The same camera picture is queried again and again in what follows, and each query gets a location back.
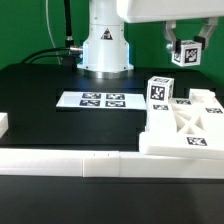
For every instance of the white chair back frame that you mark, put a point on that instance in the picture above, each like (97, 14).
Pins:
(190, 127)

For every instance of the white U-shaped obstacle fence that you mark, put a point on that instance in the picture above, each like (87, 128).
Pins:
(68, 144)

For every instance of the white base tag sheet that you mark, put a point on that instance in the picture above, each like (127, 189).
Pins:
(100, 100)

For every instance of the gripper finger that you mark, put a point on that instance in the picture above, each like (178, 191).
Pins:
(208, 28)
(174, 44)

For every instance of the white tagged nut cube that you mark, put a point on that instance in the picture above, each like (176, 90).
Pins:
(160, 88)
(189, 55)

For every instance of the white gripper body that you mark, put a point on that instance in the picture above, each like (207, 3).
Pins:
(140, 11)

